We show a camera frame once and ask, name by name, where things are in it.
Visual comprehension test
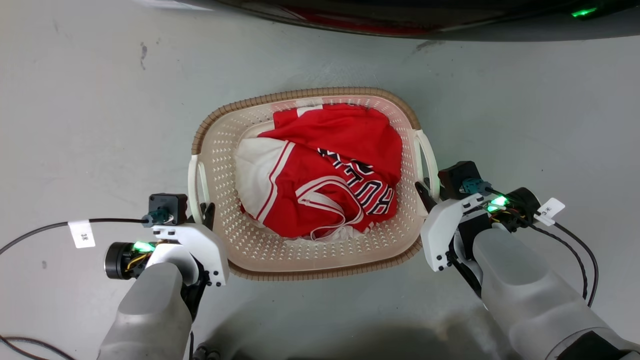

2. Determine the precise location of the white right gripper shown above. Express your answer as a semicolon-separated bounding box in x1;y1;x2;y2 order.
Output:
414;180;544;297

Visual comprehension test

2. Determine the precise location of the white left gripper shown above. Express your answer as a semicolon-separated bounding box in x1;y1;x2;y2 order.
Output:
103;201;231;322

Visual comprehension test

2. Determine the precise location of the beige plastic laundry basket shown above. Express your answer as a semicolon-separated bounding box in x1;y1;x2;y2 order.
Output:
188;87;441;281

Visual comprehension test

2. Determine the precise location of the red and white jersey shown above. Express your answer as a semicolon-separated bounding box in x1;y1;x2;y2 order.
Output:
234;103;404;243

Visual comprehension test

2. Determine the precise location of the dark curved appliance with light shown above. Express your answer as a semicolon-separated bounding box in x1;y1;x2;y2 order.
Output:
172;0;640;42

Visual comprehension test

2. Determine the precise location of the white right cable label tag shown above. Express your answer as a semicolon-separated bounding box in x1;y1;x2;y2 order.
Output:
536;197;566;227

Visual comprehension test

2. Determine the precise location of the white cable label tag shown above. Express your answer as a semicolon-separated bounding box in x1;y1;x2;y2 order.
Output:
536;197;566;227
68;219;96;249

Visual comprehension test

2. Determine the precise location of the white left cable label tag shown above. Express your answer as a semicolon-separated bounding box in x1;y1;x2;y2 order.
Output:
68;219;96;249

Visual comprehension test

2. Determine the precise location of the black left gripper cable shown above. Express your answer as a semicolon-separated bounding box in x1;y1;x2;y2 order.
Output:
0;217;150;256

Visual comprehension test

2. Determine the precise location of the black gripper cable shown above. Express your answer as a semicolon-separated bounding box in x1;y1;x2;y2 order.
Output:
0;217;150;256
529;220;600;308

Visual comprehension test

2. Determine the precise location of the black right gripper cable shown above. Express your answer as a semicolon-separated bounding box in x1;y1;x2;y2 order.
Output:
529;220;600;308

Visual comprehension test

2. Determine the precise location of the black floor cable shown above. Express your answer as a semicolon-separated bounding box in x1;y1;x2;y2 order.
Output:
0;334;77;360

